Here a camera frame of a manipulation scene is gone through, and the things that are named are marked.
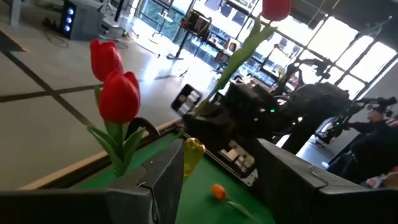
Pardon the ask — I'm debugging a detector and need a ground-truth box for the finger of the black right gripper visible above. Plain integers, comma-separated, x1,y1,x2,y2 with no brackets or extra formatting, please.
195,101,233,121
183,115,237,151

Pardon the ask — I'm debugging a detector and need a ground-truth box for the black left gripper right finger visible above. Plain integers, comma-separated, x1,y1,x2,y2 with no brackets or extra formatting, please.
254,138,398,224

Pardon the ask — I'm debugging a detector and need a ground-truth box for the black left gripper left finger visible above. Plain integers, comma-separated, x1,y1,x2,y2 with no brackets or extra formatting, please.
0,139,185,224

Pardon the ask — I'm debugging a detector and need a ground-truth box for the orange tulip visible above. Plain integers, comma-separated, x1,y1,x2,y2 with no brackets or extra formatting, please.
211,183,261,224

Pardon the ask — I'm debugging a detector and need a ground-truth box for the red tulip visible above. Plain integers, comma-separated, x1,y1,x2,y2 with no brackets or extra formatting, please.
86,70,147,179
89,39,125,108
194,0,292,118

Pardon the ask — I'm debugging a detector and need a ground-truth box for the yellow glass vase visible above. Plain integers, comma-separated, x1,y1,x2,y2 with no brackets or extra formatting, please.
183,138,206,178

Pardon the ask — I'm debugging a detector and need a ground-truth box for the black tray with white items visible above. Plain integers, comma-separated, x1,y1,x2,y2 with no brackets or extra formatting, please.
170,83,203,118

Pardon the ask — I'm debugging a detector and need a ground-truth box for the black rounded table-edge fixture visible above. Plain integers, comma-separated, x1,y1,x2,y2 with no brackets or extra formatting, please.
126,117,161,144

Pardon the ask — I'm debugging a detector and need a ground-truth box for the person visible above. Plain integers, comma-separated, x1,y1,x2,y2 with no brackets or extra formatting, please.
326,107,398,190

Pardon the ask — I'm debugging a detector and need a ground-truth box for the black desk with boxes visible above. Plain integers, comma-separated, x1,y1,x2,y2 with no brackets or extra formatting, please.
167,9,239,62

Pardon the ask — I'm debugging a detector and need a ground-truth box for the grey computer tower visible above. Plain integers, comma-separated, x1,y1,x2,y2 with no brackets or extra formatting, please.
58,0,105,41

